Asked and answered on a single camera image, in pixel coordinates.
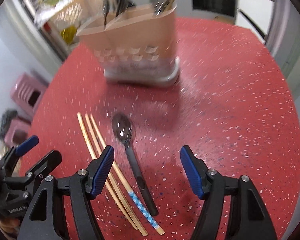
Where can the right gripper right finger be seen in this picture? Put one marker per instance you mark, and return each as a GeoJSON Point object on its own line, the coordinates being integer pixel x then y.
{"type": "Point", "coordinates": [197, 172]}

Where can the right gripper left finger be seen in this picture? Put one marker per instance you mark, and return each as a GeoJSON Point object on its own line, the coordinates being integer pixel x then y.
{"type": "Point", "coordinates": [98, 171]}

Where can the blue patterned bamboo chopstick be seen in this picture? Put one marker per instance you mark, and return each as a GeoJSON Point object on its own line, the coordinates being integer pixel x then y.
{"type": "Point", "coordinates": [122, 174]}

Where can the pink plastic stool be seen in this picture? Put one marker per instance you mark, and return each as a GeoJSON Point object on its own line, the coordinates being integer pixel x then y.
{"type": "Point", "coordinates": [27, 93]}

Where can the beige utensil holder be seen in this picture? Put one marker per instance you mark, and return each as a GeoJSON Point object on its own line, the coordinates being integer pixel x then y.
{"type": "Point", "coordinates": [137, 46]}

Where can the white perforated storage basket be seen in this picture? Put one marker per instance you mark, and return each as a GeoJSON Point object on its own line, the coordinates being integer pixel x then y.
{"type": "Point", "coordinates": [62, 20]}

